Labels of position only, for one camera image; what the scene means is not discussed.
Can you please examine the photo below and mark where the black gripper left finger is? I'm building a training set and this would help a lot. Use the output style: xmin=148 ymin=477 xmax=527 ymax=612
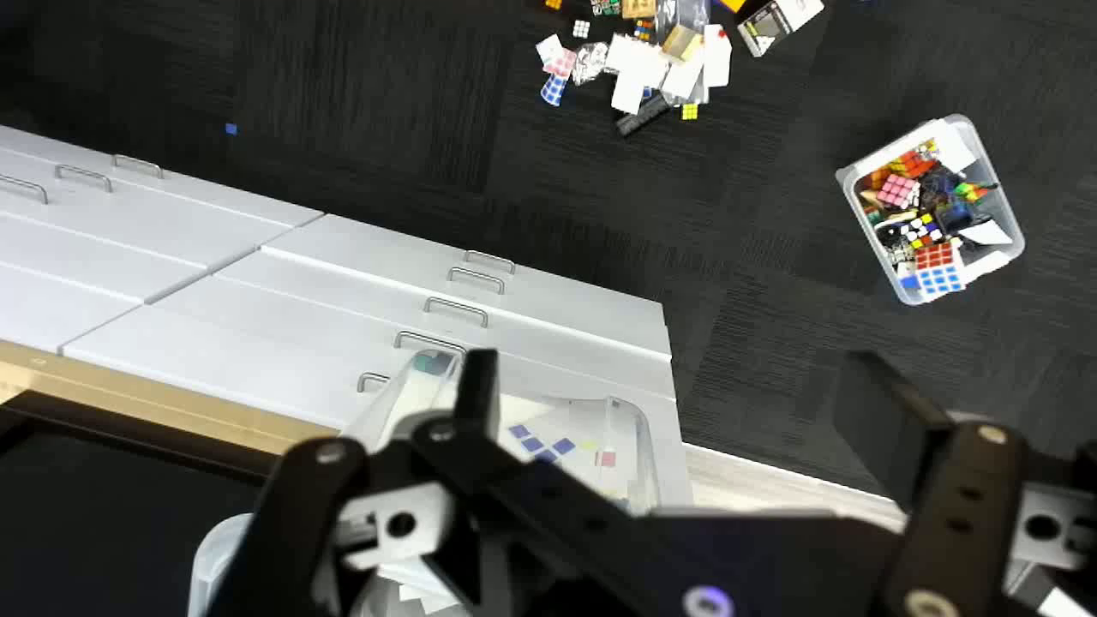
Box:
xmin=216 ymin=345 xmax=645 ymax=617

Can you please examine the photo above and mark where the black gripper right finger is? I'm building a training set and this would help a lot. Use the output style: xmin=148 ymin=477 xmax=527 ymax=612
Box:
xmin=841 ymin=351 xmax=1097 ymax=617

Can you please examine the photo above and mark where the clear plastic storage bin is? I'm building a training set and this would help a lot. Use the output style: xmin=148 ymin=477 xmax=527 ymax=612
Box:
xmin=184 ymin=345 xmax=695 ymax=617

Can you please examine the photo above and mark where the small clear bin of puzzles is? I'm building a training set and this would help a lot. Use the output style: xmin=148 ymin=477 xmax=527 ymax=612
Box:
xmin=833 ymin=114 xmax=1028 ymax=309

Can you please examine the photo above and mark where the light wooden base board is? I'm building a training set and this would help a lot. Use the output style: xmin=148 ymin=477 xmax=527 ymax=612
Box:
xmin=0 ymin=339 xmax=920 ymax=536

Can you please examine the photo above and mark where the blue white puzzle cube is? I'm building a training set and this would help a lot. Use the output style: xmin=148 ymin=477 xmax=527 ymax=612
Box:
xmin=915 ymin=264 xmax=969 ymax=304

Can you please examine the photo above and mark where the white low drawer cabinet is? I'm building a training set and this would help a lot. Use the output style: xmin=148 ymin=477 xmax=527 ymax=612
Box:
xmin=0 ymin=121 xmax=325 ymax=356
xmin=62 ymin=211 xmax=678 ymax=441

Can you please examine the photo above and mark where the red white puzzle cube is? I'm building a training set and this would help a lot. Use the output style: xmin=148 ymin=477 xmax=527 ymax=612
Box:
xmin=911 ymin=236 xmax=959 ymax=274

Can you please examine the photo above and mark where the white cube with blue stickers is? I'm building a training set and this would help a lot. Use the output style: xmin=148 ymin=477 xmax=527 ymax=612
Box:
xmin=509 ymin=418 xmax=580 ymax=471

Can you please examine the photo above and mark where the pink white puzzle cube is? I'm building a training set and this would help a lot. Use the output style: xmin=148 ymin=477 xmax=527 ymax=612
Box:
xmin=876 ymin=172 xmax=923 ymax=211

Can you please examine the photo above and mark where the grey flat bar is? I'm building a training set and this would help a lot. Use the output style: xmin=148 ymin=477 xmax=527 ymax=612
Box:
xmin=614 ymin=95 xmax=672 ymax=138

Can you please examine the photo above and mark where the white open cardboard box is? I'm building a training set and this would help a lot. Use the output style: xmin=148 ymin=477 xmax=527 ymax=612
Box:
xmin=734 ymin=0 xmax=825 ymax=61

